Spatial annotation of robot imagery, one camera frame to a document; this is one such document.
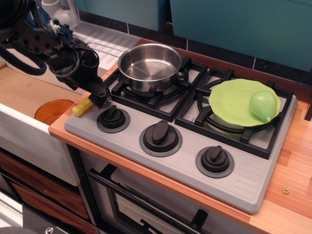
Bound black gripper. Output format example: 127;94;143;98
55;47;111;108

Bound yellow toy corn cob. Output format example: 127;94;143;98
72;97;93;117

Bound stainless steel pot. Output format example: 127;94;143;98
118;43;182;93

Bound small green toy pear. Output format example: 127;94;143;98
249;91;277;122

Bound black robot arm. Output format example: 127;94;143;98
0;0;111;108

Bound left black stove knob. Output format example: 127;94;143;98
97;105;131;134

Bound black stove knob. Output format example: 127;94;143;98
97;105;131;134
195;145;234;178
139;120;183;157

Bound middle black stove knob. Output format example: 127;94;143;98
139;120;183;157

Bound grey toy stove top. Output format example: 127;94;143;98
63;57;298;215

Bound right black stove knob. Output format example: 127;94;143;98
195;145;234;178

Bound white toy sink unit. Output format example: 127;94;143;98
0;22;139;186

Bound left black burner grate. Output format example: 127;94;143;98
104;57;208;122

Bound black burner grate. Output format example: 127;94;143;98
175;68;297;159
104;57;208;122

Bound grey toy faucet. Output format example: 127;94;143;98
41;0;80;29

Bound right black burner grate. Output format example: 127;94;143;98
175;68;297;159

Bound wooden drawer fronts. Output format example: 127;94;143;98
0;148;97;234

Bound oven door with black handle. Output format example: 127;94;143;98
87;164;252;234

